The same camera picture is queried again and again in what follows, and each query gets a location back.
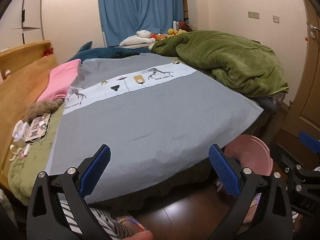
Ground brown wooden door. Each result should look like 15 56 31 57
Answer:
281 0 319 139

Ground striped cloth under blanket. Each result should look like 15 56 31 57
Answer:
267 91 286 105

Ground striped trouser leg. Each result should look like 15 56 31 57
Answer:
57 193 133 240

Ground green fleece blanket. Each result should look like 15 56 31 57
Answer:
150 30 289 98

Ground brown teddy bear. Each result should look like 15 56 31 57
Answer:
22 99 64 124

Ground pink folded cloth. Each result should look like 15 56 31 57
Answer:
37 59 81 102

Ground wooden headboard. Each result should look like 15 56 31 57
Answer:
1 40 58 189

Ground dark teal shark plush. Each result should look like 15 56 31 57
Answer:
67 41 150 62

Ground yellow plush toys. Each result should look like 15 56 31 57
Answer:
151 21 194 41

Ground white pillow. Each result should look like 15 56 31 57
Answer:
119 30 156 47

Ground white wardrobe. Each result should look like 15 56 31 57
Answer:
1 0 44 50

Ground blue curtain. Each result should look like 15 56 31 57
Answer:
98 0 183 47

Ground white charger with cables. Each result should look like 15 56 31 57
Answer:
9 114 51 162

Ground silver door handle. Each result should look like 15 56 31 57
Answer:
310 24 320 39

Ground single wall socket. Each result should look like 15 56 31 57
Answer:
273 15 280 23

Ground double wall switch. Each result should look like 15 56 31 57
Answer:
248 11 260 20

